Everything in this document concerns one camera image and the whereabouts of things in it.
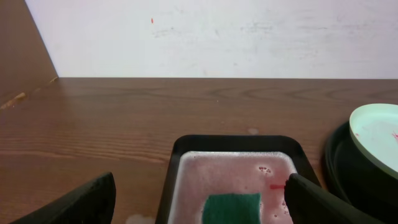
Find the green yellow scrub sponge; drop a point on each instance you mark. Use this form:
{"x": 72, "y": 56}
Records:
{"x": 232, "y": 209}

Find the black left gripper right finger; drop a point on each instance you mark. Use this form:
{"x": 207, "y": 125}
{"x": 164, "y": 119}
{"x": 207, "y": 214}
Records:
{"x": 309, "y": 203}

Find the pale green plate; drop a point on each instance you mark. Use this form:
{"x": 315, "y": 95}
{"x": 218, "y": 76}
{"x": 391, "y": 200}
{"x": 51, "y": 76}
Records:
{"x": 373, "y": 129}

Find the brown cardboard side panel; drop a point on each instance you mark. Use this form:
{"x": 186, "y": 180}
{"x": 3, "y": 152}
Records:
{"x": 25, "y": 62}

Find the round black serving tray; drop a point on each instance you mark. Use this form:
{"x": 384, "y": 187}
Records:
{"x": 356, "y": 180}

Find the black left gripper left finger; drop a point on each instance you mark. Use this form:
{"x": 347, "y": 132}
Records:
{"x": 92, "y": 202}

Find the black rectangular soapy water tray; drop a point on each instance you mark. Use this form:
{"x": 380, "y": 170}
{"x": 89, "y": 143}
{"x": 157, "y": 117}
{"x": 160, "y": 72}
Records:
{"x": 204, "y": 165}

